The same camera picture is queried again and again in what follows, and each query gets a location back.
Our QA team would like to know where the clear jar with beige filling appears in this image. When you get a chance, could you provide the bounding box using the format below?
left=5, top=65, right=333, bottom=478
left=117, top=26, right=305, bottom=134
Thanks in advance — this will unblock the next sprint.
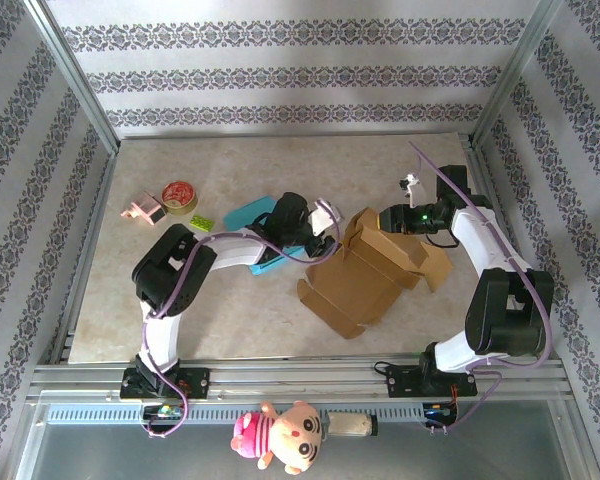
left=324, top=410, right=379, bottom=439

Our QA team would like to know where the white and blue paper box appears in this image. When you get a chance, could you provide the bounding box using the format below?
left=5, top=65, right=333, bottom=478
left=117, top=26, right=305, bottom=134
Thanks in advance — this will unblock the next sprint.
left=223, top=194, right=306, bottom=277

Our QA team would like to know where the aluminium side rail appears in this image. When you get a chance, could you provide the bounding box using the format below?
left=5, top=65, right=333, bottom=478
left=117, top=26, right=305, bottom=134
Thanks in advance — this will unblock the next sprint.
left=462, top=134, right=564, bottom=361
left=47, top=149, right=119, bottom=364

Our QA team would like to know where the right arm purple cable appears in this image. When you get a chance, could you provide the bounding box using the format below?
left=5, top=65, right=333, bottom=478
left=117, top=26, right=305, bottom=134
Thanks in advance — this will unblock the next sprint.
left=408, top=141, right=554, bottom=437

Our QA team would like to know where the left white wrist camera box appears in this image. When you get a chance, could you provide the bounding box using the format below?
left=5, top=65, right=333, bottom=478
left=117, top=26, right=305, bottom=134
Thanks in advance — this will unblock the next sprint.
left=307, top=199, right=345, bottom=236

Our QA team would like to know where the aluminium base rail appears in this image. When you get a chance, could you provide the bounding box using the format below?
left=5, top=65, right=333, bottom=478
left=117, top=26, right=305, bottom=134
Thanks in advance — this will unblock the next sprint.
left=27, top=352, right=574, bottom=401

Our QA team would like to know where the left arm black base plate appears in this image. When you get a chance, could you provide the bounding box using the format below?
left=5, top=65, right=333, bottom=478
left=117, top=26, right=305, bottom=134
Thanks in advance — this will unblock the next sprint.
left=119, top=367, right=212, bottom=401

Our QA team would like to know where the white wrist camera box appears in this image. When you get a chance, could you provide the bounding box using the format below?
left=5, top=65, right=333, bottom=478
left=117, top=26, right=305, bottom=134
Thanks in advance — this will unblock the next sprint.
left=307, top=199, right=345, bottom=236
left=398, top=172, right=431, bottom=209

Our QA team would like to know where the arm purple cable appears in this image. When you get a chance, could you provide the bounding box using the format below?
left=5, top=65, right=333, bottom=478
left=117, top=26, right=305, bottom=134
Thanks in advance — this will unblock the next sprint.
left=408, top=141, right=554, bottom=437
left=139, top=198, right=342, bottom=440

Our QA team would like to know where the pink plush doll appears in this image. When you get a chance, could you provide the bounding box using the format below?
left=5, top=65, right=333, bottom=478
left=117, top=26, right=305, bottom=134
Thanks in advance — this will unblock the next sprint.
left=229, top=399, right=329, bottom=476

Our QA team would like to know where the grey slotted cable duct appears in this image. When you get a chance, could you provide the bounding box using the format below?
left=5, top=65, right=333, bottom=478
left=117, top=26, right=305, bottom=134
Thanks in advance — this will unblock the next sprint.
left=44, top=403, right=461, bottom=426

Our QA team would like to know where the small circuit board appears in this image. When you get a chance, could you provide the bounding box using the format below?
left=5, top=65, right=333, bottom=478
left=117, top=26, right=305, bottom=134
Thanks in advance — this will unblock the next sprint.
left=423, top=402, right=459, bottom=420
left=142, top=404, right=184, bottom=420

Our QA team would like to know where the brown cardboard box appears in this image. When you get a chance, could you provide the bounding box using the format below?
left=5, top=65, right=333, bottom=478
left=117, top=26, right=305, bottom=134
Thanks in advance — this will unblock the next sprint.
left=297, top=207, right=454, bottom=341

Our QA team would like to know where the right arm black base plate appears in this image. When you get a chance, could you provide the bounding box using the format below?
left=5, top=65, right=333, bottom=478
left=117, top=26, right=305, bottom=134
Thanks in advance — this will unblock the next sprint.
left=385, top=363, right=477, bottom=399

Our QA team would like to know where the gold tin with red lid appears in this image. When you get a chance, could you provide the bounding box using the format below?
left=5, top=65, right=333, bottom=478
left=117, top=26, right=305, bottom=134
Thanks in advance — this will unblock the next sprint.
left=160, top=180, right=200, bottom=217

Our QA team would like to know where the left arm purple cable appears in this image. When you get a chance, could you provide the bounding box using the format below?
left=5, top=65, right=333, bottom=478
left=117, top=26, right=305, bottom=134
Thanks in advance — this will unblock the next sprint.
left=139, top=198, right=342, bottom=440

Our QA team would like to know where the pink plastic toy piece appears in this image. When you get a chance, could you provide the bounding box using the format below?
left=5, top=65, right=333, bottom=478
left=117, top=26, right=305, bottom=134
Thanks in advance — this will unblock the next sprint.
left=121, top=190, right=169, bottom=227

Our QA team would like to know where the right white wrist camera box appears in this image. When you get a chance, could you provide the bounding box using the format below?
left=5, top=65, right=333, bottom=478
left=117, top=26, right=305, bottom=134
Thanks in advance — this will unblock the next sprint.
left=398, top=172, right=431, bottom=209

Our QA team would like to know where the aluminium frame post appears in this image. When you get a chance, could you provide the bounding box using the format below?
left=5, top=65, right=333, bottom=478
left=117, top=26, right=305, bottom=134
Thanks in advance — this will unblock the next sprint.
left=469, top=0, right=566, bottom=149
left=22, top=0, right=121, bottom=156

